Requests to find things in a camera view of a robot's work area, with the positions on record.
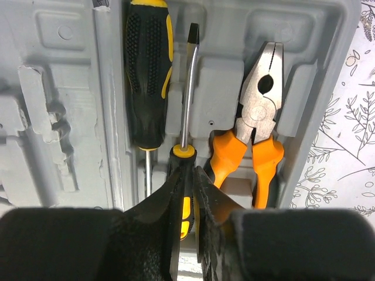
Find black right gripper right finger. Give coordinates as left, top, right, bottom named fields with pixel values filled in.
left=193, top=167, right=374, bottom=280

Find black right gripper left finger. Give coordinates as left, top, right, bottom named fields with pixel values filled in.
left=1, top=170, right=183, bottom=280

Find short yellow black screwdriver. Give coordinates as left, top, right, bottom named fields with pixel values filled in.
left=168, top=23, right=200, bottom=240

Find grey plastic tool case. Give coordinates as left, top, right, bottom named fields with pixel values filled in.
left=1, top=1, right=361, bottom=213

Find orange black pliers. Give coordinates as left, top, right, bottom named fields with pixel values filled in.
left=204, top=42, right=284, bottom=209

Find long yellow black screwdriver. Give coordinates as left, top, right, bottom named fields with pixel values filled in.
left=124, top=1, right=173, bottom=197

